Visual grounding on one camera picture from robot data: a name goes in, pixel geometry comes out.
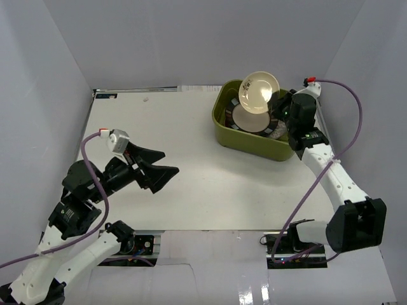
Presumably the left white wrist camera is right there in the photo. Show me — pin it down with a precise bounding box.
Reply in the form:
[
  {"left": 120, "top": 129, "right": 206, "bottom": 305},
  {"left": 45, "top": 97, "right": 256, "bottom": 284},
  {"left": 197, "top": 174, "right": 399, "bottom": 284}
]
[{"left": 99, "top": 128, "right": 130, "bottom": 163}]

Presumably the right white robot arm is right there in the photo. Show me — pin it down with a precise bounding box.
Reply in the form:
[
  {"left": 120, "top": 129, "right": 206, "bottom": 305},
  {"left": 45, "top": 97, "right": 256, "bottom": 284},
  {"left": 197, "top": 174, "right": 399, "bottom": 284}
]
[{"left": 273, "top": 91, "right": 387, "bottom": 254}]

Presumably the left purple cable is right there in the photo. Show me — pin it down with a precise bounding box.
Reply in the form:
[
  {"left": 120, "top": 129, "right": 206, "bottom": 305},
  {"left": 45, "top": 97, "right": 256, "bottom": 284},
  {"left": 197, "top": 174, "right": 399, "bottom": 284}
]
[{"left": 0, "top": 130, "right": 156, "bottom": 271}]

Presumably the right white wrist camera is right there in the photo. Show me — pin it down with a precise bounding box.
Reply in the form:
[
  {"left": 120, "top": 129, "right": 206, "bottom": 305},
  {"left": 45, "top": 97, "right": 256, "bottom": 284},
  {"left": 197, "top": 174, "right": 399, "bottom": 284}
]
[{"left": 303, "top": 77, "right": 321, "bottom": 98}]

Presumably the cream plate with dark patch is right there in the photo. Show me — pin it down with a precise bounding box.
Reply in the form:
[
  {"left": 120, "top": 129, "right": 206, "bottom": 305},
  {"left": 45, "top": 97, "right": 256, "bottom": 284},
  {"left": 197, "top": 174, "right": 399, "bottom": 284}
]
[{"left": 238, "top": 71, "right": 280, "bottom": 114}]

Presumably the olive green plastic bin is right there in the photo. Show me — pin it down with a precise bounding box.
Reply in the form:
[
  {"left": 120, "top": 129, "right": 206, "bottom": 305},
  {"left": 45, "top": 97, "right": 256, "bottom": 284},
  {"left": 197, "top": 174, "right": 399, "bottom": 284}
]
[{"left": 212, "top": 79, "right": 294, "bottom": 161}]

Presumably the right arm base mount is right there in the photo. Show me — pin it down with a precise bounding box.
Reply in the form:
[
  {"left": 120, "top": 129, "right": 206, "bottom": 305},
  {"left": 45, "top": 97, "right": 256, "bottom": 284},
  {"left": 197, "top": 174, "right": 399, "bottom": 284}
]
[{"left": 259, "top": 231, "right": 328, "bottom": 270}]

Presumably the black rimmed striped plate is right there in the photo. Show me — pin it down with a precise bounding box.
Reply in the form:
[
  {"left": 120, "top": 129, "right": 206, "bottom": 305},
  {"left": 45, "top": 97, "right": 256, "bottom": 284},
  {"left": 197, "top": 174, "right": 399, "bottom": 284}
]
[{"left": 224, "top": 98, "right": 279, "bottom": 137}]

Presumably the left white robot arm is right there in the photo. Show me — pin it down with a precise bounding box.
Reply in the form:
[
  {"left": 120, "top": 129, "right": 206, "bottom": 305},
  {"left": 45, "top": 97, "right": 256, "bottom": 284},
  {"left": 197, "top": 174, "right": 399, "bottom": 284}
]
[{"left": 1, "top": 143, "right": 179, "bottom": 304}]

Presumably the printed paper sheet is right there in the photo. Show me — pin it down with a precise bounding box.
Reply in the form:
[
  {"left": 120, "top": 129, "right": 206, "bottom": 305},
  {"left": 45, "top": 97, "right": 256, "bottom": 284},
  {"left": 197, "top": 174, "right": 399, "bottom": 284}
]
[{"left": 177, "top": 85, "right": 222, "bottom": 92}]

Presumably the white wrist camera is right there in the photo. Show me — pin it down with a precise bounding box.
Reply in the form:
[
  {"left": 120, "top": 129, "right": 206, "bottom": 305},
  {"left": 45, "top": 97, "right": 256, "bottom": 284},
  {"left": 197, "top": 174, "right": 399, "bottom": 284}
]
[
  {"left": 303, "top": 77, "right": 321, "bottom": 98},
  {"left": 99, "top": 128, "right": 130, "bottom": 163}
]

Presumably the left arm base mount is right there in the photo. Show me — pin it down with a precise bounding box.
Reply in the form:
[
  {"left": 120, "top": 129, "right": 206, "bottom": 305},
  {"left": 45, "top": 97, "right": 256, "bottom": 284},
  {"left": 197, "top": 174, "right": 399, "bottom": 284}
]
[{"left": 99, "top": 234, "right": 160, "bottom": 268}]

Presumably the grey reindeer snowflake plate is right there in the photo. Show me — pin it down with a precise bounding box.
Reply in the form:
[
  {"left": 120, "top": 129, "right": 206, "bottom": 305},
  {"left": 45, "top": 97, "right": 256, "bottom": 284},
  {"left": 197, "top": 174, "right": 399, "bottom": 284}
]
[{"left": 269, "top": 120, "right": 287, "bottom": 140}]

